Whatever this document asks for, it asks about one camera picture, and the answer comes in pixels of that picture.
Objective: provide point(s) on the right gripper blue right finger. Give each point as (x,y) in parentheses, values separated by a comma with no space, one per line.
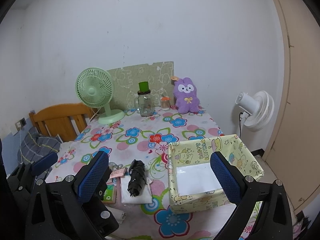
(229,177)

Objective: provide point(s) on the yellow cartoon storage box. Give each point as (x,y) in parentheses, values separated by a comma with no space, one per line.
(193,186)

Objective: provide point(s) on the grey plaid pillow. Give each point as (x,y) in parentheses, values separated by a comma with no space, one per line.
(35,145)

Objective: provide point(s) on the white cloth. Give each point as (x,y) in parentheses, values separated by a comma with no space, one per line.
(144,196)

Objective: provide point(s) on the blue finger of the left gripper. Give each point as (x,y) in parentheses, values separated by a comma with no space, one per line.
(43,164)

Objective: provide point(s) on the toothpick jar orange lid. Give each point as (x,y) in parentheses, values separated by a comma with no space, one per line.
(165,103)

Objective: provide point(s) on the green tissue pack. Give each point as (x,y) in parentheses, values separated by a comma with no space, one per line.
(110,194)

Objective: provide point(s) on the pink tissue pack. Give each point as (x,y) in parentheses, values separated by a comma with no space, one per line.
(118,173)

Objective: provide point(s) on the wall power socket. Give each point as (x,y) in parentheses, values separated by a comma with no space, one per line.
(20,124)

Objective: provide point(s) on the white standing fan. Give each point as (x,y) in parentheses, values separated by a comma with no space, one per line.
(257,110)

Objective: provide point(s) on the glass mason jar mug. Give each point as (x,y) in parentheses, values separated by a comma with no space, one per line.
(143,101)

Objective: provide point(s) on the purple plush bunny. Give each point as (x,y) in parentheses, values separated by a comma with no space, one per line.
(185,94)

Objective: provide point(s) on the floral tablecloth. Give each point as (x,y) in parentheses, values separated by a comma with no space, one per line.
(162,142)

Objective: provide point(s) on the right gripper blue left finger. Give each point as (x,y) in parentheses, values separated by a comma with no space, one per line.
(91,179)

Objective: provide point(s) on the beige door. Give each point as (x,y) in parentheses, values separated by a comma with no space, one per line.
(292,152)

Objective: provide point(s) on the green desk fan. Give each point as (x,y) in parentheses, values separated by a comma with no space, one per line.
(94,87)

